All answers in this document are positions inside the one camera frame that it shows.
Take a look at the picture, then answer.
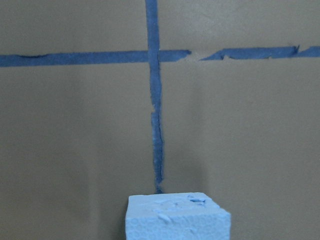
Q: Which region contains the light blue foam block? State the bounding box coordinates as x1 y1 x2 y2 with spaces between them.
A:
125 192 231 240

